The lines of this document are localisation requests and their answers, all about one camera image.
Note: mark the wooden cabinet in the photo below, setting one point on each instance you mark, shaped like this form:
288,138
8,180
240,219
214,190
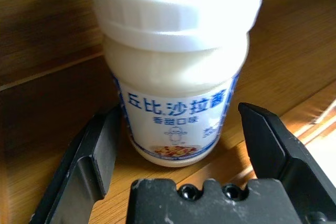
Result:
39,103

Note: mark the white salad dressing bottle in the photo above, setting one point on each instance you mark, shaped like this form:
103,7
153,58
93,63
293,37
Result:
173,77

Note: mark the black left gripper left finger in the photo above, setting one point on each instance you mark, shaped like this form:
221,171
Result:
78,182

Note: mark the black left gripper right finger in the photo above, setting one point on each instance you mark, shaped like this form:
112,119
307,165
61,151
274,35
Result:
302,182

